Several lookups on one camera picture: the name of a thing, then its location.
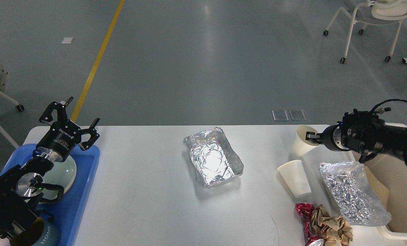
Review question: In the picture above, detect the large brown paper bag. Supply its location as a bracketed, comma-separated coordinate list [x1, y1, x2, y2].
[364, 166, 390, 210]

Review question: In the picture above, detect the dark green mug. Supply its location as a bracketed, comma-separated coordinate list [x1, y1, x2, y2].
[9, 214, 61, 246]

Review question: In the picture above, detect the blue plastic tray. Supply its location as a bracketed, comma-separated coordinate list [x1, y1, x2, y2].
[0, 143, 100, 246]

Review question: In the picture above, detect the left floor outlet plate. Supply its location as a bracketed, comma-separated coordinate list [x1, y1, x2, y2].
[272, 110, 289, 122]

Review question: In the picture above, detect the lying white paper cup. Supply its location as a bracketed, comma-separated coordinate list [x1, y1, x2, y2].
[277, 160, 312, 198]

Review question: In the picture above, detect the white chair on casters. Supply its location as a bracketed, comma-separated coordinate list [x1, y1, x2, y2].
[323, 0, 407, 64]

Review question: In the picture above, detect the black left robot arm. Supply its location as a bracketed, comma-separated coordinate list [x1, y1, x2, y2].
[0, 97, 100, 246]

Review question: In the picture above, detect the beige plastic bin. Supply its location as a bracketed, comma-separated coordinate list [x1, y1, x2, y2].
[343, 122, 407, 243]

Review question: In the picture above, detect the crumpled brown paper ball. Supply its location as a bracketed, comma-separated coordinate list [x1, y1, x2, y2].
[311, 205, 353, 246]

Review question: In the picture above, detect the pink ribbed mug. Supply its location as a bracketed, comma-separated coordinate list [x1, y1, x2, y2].
[0, 238, 11, 246]

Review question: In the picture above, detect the floor outlet plate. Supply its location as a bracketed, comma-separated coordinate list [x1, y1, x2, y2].
[289, 109, 307, 121]
[272, 110, 289, 122]

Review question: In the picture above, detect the right floor outlet plate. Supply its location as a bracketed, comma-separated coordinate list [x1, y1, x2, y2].
[289, 109, 307, 121]

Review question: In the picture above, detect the pink plate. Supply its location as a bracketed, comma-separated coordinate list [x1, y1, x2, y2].
[37, 179, 74, 204]

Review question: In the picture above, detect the red white crushed can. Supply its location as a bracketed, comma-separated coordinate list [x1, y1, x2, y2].
[295, 203, 325, 246]

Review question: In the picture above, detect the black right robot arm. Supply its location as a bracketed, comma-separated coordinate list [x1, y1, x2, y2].
[300, 100, 407, 166]

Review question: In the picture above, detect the white paper cup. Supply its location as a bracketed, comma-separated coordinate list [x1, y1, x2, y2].
[277, 160, 312, 198]
[289, 125, 319, 158]

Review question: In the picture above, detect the crumpled foil tray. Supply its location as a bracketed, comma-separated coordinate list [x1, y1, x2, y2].
[319, 161, 391, 227]

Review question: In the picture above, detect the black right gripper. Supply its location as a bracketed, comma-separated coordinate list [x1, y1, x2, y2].
[306, 124, 347, 151]

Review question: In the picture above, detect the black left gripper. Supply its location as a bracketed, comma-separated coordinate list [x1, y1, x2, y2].
[36, 97, 100, 163]

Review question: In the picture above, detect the light green plate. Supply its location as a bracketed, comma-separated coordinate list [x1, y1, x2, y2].
[43, 156, 77, 182]

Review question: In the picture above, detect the aluminium foil tray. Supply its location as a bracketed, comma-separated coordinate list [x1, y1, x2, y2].
[183, 127, 244, 187]

